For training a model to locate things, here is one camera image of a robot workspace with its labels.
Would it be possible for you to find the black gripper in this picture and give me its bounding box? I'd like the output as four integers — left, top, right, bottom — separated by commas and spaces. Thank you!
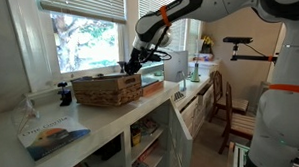
124, 47, 149, 76

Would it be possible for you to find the woven wicker basket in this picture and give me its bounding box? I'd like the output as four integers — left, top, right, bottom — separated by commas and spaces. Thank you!
69, 71, 145, 109

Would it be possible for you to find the yellow box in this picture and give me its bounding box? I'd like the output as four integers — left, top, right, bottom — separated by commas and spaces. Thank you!
130, 127, 143, 147

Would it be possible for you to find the silver computer monitor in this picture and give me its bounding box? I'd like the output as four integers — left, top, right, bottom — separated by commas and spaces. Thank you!
162, 49, 190, 93

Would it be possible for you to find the black remote control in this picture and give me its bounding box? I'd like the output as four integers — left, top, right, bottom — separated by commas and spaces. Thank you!
70, 75, 94, 84

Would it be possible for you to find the white keyboard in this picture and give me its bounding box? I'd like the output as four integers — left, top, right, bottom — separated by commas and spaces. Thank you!
173, 90, 187, 104

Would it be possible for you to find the colourful book stack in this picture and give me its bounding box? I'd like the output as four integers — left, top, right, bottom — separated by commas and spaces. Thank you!
134, 116, 160, 137

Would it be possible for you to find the mint green bottle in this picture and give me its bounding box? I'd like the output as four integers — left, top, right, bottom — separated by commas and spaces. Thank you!
190, 61, 201, 83

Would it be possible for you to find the white horizontal window blind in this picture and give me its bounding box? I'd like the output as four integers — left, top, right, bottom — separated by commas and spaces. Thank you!
184, 18, 203, 57
137, 0, 188, 53
36, 0, 127, 26

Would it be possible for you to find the pink item stack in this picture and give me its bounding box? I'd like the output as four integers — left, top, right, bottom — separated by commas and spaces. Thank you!
193, 53, 215, 62

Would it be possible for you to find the white storage bin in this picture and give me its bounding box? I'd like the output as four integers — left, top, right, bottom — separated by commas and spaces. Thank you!
188, 59, 220, 79

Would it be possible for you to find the yellow flower bouquet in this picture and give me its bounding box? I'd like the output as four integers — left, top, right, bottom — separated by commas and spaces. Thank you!
201, 34, 215, 55

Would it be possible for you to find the white counter cabinet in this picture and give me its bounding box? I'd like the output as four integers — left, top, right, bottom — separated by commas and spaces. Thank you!
0, 51, 221, 167

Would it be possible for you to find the white glass cabinet door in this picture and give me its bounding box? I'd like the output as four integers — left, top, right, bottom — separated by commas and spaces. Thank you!
166, 97, 195, 167

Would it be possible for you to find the slanted book row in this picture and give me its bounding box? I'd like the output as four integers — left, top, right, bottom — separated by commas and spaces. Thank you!
138, 139, 162, 165

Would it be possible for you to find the wooden chair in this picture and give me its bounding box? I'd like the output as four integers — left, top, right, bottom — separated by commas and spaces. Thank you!
217, 81, 260, 156
207, 70, 251, 125

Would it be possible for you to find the One Gorilla picture book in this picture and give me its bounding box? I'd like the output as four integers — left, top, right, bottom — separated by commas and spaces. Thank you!
16, 113, 92, 164

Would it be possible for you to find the clear plastic bag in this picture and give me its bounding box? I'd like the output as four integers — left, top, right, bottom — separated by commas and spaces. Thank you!
11, 95, 42, 138

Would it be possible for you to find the white green framed panel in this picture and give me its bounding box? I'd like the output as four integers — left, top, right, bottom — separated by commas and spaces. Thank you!
232, 141, 251, 167

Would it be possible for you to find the black funnel-shaped mount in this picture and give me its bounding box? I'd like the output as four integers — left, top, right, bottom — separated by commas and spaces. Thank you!
117, 60, 128, 74

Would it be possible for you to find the white window frame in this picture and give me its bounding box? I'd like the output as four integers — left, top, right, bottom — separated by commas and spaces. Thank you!
0, 0, 141, 97

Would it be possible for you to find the black stereo camera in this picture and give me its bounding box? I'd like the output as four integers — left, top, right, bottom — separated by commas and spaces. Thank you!
222, 36, 254, 45

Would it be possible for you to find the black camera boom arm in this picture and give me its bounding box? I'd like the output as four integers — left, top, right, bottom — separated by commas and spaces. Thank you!
229, 42, 279, 64

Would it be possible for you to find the white wall vent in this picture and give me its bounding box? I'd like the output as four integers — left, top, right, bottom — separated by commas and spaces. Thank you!
257, 80, 272, 94

